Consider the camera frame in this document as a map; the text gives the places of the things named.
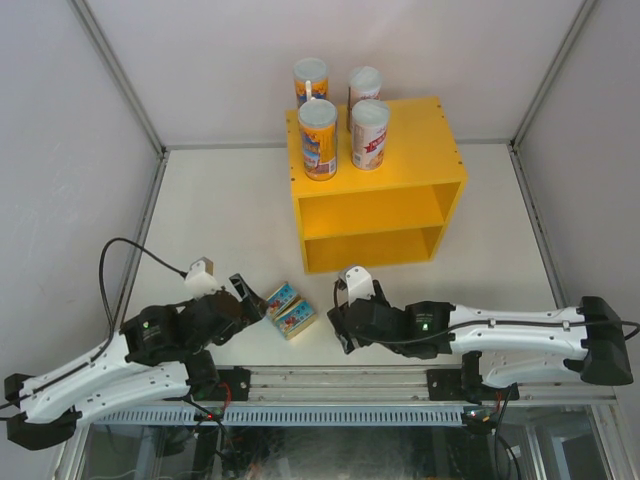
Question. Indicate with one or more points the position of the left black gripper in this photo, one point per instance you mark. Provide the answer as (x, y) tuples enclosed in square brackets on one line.
[(255, 306)]

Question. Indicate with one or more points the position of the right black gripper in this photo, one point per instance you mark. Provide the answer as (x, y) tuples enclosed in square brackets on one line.
[(335, 316)]

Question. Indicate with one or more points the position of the blue luncheon meat tin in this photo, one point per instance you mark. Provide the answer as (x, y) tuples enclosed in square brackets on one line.
[(281, 300), (296, 319)]

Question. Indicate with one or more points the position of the yellow wooden shelf cabinet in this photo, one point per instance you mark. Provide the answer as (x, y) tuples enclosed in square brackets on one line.
[(395, 214)]

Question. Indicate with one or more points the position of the yellow can with white spoon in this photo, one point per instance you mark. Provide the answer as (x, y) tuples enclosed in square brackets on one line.
[(317, 120)]

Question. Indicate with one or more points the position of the white porridge can red label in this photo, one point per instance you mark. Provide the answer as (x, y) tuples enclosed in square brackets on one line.
[(364, 82)]

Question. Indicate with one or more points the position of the orange can with spoon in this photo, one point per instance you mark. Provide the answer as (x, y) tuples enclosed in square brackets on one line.
[(311, 79)]

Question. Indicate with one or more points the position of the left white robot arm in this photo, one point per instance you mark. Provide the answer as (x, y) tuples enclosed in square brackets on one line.
[(161, 353)]

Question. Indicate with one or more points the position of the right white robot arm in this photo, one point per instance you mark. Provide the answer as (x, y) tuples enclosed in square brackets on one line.
[(498, 349)]

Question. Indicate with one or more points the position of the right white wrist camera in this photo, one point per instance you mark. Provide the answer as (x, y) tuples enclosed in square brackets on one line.
[(357, 282)]

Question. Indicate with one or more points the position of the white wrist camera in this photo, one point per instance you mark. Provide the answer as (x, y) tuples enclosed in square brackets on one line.
[(199, 280), (357, 282)]

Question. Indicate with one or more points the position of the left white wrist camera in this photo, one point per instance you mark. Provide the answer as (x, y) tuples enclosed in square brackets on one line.
[(199, 280)]

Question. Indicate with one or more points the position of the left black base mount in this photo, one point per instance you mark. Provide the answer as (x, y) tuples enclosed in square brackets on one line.
[(235, 383)]

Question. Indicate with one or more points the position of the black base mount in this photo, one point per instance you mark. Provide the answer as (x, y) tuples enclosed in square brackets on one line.
[(445, 384), (235, 383)]

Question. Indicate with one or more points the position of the aluminium frame rail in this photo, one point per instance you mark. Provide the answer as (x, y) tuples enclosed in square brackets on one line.
[(317, 385)]

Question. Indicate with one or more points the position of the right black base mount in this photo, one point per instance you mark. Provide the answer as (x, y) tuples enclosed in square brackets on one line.
[(445, 384)]

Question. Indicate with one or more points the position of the grey slotted cable duct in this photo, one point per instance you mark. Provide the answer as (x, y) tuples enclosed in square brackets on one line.
[(301, 416)]

